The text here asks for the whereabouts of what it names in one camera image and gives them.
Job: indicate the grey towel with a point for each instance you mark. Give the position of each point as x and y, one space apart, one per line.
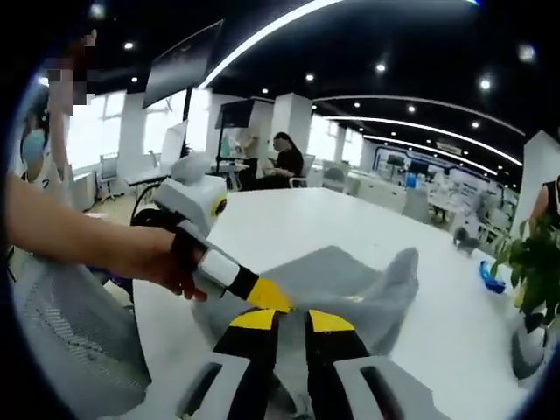
350 280

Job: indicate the blue flat object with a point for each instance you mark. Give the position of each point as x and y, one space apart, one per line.
492 277

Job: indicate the person's left hand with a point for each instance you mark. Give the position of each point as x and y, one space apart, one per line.
157 258

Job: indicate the white office chair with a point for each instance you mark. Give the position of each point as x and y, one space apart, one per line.
107 175

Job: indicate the small black monitor on stand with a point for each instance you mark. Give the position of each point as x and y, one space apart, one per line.
236 114

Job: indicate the large black monitor on stand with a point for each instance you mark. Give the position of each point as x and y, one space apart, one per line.
179 65

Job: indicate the grey mesh office chair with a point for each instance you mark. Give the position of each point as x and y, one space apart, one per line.
79 332

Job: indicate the small grey table object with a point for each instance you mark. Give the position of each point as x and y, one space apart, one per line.
466 240

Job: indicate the grey plant pot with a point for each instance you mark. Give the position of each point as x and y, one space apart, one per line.
531 345

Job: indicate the green potted plant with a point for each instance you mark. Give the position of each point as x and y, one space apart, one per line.
534 262

